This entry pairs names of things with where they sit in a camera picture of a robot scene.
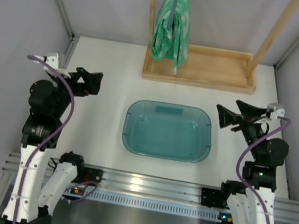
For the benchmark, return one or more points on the aluminium mounting rail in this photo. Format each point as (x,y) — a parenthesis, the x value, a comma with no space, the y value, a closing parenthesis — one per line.
(284,210)

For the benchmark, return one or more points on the green white patterned trousers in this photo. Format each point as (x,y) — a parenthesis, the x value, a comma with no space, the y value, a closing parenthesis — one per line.
(172,44)

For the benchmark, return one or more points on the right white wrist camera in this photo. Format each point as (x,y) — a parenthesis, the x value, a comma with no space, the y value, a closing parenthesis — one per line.
(274,111)

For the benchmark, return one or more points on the white slotted cable duct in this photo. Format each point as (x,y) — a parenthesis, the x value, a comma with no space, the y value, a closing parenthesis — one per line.
(159,206)

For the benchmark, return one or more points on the wooden hanger rack frame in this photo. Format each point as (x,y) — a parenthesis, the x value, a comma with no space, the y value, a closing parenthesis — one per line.
(215,68)

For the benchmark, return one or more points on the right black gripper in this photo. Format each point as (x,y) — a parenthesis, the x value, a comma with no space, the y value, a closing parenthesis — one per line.
(242,123)

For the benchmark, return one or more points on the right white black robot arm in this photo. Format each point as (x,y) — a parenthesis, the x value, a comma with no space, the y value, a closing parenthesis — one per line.
(250,199)

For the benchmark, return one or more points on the grey blue clothes hanger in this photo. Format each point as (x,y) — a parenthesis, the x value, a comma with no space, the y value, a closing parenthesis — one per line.
(172,15)

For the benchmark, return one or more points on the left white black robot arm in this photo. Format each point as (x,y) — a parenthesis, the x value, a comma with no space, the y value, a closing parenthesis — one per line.
(33,199)

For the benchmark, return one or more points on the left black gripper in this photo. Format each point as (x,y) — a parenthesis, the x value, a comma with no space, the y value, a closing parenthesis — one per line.
(76,82)

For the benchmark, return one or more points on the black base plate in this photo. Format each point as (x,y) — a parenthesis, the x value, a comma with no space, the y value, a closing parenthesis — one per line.
(213,198)
(91,174)

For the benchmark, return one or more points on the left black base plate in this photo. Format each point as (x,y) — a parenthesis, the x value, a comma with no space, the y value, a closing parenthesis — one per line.
(91,174)

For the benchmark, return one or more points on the teal plastic bin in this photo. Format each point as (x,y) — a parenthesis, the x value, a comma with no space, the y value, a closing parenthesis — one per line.
(167,131)

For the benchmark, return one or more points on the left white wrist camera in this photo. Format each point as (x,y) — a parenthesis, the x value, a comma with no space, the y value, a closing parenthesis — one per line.
(56,61)

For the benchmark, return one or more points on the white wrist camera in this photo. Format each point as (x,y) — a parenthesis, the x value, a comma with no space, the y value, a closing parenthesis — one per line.
(274,111)
(56,61)

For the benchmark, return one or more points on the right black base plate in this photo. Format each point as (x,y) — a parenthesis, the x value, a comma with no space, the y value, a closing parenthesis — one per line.
(213,198)

